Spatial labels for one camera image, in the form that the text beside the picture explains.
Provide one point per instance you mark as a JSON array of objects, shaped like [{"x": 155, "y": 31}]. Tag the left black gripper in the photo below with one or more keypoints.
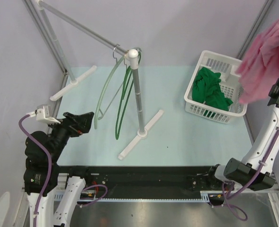
[{"x": 76, "y": 124}]

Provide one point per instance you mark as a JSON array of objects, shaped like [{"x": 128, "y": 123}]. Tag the pink t shirt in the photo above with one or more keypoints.
[{"x": 259, "y": 69}]

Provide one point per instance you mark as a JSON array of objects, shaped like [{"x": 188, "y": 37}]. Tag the green hanger with gold hook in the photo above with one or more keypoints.
[{"x": 128, "y": 84}]

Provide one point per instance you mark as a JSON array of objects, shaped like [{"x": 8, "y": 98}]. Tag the green t shirt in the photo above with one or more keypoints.
[{"x": 206, "y": 90}]

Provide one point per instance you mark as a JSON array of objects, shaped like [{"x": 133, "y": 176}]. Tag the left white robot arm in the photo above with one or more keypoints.
[{"x": 42, "y": 171}]

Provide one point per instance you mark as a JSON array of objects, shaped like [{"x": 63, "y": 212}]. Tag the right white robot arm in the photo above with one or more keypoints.
[{"x": 254, "y": 170}]

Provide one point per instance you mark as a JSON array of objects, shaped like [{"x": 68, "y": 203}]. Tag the white plastic basket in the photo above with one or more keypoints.
[{"x": 229, "y": 84}]

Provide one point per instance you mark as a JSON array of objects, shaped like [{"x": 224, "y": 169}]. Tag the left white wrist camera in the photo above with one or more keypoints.
[{"x": 42, "y": 114}]

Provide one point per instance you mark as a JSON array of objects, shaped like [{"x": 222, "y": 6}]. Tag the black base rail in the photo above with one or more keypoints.
[{"x": 152, "y": 182}]

